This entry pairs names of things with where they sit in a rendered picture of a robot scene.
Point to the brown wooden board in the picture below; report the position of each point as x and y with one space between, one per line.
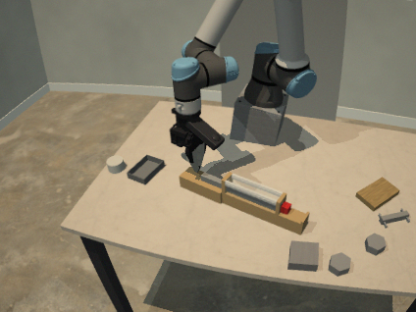
377 194

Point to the grey cylinder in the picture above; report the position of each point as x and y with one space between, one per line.
115 164

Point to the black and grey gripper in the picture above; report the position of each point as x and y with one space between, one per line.
182 136

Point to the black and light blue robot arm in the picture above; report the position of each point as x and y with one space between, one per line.
272 72

